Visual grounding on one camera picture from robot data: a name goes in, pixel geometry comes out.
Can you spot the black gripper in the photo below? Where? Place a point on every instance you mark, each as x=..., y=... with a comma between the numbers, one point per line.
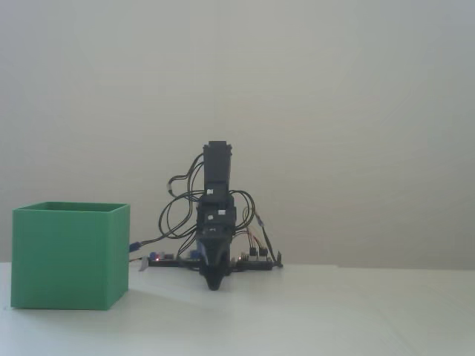
x=216, y=231

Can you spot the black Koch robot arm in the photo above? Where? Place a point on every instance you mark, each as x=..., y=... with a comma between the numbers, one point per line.
x=217, y=174

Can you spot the green plastic bin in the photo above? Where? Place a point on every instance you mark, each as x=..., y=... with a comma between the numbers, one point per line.
x=63, y=259

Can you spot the blue circuit board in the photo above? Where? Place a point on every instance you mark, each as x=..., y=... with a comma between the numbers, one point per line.
x=161, y=256

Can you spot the grey tape strip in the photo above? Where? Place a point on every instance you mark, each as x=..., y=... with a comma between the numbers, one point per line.
x=143, y=266

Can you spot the blue connector plug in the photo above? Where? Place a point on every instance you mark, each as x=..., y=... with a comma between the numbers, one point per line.
x=134, y=247

